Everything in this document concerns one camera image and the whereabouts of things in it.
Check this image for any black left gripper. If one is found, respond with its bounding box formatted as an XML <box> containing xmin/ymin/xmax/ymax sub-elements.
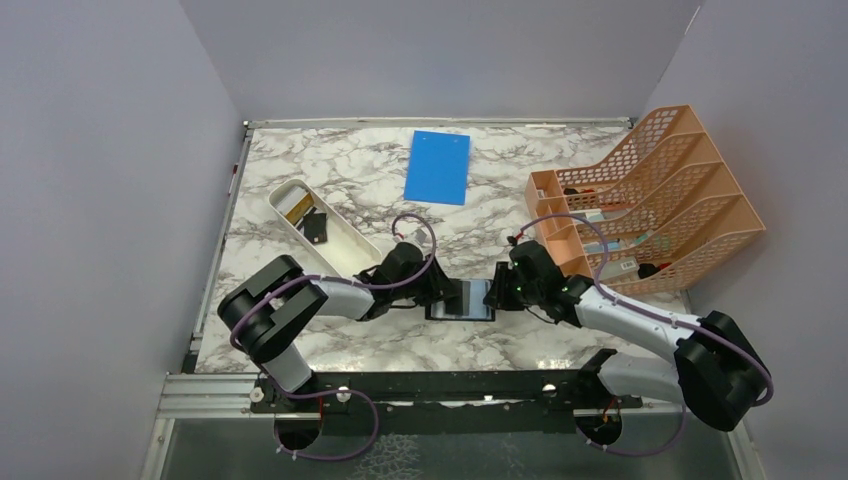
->
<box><xmin>391</xmin><ymin>253</ymin><xmax>460</xmax><ymax>306</ymax></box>

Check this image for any black leather card holder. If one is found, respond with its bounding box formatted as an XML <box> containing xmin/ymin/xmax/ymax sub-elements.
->
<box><xmin>425</xmin><ymin>279</ymin><xmax>496</xmax><ymax>322</ymax></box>

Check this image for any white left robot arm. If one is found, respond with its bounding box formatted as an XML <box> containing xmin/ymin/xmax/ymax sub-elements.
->
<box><xmin>217</xmin><ymin>242</ymin><xmax>461</xmax><ymax>411</ymax></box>

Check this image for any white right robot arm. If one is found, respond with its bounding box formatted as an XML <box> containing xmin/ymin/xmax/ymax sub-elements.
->
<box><xmin>483</xmin><ymin>241</ymin><xmax>772</xmax><ymax>431</ymax></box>

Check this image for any dark card in tray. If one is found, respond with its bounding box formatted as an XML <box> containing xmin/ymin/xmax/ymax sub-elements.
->
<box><xmin>301</xmin><ymin>212</ymin><xmax>328</xmax><ymax>245</ymax></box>

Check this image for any white oblong plastic tray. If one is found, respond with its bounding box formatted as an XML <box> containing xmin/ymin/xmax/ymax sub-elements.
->
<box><xmin>267</xmin><ymin>179</ymin><xmax>383</xmax><ymax>277</ymax></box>

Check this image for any blue flat board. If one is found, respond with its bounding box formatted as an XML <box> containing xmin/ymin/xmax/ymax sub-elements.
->
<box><xmin>403</xmin><ymin>130</ymin><xmax>471</xmax><ymax>206</ymax></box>

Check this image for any peach plastic file organizer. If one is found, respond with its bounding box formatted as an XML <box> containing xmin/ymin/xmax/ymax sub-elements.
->
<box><xmin>525</xmin><ymin>105</ymin><xmax>766</xmax><ymax>295</ymax></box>

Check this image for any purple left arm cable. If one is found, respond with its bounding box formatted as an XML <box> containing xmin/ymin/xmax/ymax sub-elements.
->
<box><xmin>228</xmin><ymin>212</ymin><xmax>439</xmax><ymax>463</ymax></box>

